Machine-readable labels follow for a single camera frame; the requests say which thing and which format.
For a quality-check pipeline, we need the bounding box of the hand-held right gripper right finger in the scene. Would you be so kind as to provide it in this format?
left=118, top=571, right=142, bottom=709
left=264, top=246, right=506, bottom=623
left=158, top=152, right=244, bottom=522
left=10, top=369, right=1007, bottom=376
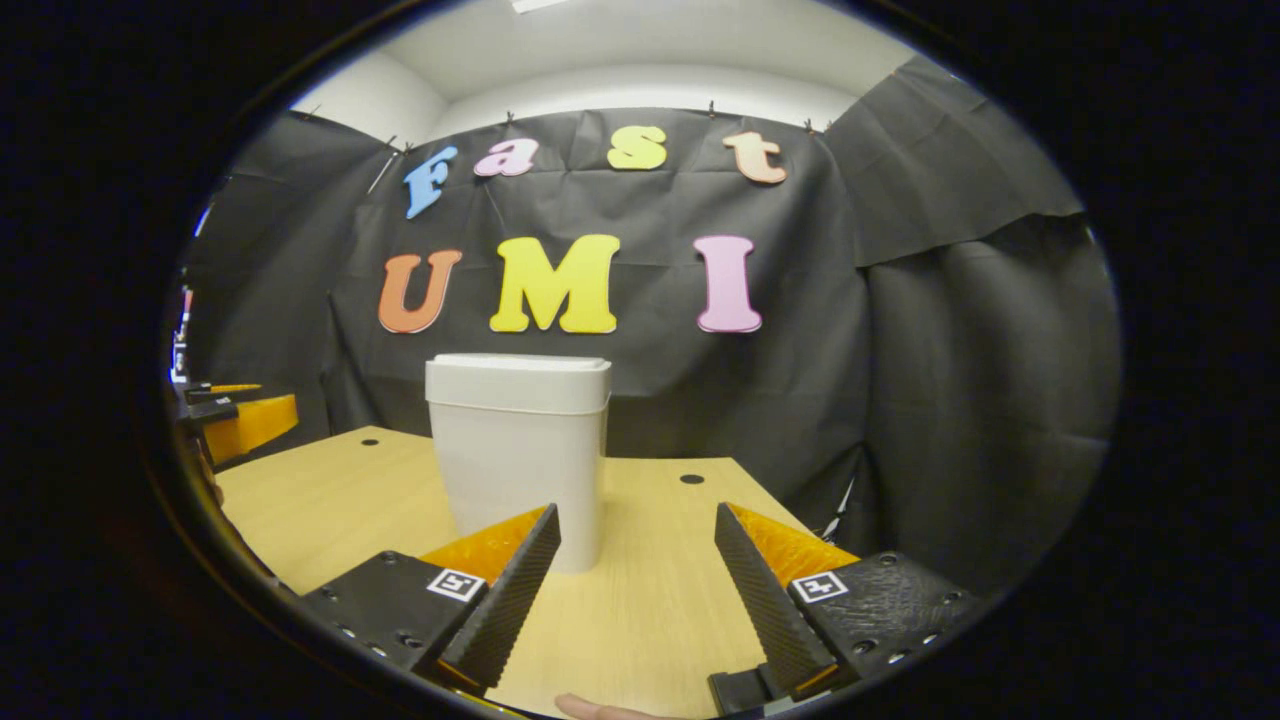
left=714, top=502, right=1001, bottom=706

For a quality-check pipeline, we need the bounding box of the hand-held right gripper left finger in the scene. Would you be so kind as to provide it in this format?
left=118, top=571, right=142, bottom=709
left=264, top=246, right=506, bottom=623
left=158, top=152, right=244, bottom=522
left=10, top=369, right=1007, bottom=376
left=298, top=503, right=561, bottom=699

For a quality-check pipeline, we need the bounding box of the white desktop garbage bin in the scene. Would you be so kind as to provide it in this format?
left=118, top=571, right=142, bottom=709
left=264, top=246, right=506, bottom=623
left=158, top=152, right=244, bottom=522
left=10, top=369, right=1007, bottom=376
left=425, top=353, right=613, bottom=575

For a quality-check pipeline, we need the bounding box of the wooden desktop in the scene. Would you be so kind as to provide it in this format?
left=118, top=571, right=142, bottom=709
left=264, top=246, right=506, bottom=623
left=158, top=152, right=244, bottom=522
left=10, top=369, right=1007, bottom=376
left=215, top=427, right=861, bottom=720

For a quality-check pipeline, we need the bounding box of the computer monitor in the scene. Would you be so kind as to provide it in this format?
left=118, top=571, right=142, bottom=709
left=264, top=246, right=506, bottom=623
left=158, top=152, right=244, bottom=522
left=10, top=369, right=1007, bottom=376
left=172, top=285, right=195, bottom=383

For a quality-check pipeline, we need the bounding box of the black backdrop cloth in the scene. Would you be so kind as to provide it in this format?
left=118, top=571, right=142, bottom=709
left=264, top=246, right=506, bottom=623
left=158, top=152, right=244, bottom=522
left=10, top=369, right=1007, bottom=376
left=180, top=55, right=1121, bottom=601

